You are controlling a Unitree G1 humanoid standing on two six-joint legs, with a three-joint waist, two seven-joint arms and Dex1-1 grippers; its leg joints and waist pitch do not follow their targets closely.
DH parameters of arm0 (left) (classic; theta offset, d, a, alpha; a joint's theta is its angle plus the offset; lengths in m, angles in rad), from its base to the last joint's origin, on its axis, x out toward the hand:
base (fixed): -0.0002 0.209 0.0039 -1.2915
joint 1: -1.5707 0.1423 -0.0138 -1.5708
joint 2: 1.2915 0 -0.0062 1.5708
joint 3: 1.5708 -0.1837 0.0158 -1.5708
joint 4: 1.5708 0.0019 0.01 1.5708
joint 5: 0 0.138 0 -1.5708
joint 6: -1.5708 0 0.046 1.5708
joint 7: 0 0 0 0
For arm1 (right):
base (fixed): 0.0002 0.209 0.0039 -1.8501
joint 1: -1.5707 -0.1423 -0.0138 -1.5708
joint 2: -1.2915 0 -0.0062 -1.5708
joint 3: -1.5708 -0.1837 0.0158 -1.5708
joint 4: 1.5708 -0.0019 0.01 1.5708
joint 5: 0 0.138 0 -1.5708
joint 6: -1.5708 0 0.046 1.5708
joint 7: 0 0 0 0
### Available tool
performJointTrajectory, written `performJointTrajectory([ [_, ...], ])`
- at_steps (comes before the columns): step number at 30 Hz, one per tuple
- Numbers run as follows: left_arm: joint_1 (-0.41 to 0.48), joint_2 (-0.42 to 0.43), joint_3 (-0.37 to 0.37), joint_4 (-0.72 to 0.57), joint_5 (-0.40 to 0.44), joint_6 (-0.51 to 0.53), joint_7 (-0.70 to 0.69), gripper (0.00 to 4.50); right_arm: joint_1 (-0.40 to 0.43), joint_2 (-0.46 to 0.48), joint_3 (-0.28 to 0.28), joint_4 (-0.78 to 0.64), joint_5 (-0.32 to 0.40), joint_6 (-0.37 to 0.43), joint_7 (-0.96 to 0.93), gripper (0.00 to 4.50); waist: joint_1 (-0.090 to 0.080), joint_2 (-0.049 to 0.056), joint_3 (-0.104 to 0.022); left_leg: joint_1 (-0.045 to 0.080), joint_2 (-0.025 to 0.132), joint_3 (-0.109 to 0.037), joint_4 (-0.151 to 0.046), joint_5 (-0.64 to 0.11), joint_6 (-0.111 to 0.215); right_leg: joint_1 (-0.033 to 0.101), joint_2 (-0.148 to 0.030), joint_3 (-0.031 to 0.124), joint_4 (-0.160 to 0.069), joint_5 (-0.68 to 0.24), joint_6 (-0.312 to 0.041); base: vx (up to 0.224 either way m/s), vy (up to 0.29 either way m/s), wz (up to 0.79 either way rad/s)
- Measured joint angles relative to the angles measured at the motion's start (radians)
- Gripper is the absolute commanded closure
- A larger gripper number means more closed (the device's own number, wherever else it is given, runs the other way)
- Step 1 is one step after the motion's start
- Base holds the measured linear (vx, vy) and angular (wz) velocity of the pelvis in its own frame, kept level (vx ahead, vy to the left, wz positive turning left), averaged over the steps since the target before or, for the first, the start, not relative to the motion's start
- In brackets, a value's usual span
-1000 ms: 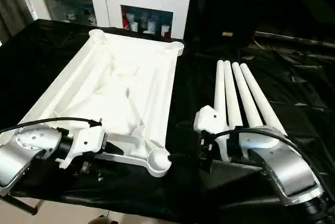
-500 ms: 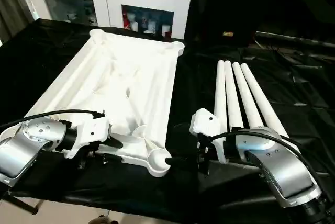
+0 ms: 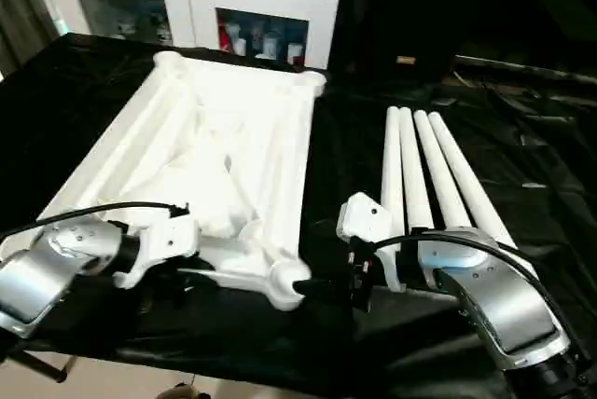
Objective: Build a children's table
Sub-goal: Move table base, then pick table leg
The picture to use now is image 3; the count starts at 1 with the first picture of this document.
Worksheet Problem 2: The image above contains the white plastic table leg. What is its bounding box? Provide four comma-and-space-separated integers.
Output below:
381, 105, 409, 260
396, 107, 435, 232
427, 112, 519, 251
412, 110, 472, 230

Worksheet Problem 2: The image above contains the white plastic table top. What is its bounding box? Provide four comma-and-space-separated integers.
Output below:
35, 49, 327, 312

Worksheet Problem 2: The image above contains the black plastic mat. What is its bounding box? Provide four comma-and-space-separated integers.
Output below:
0, 34, 597, 398

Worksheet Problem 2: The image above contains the black metal rod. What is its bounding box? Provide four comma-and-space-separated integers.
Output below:
452, 52, 597, 92

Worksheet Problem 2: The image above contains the white glass-door cabinet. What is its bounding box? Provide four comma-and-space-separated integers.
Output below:
35, 0, 342, 70

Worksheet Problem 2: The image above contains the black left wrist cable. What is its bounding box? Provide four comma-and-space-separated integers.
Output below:
0, 200, 192, 243

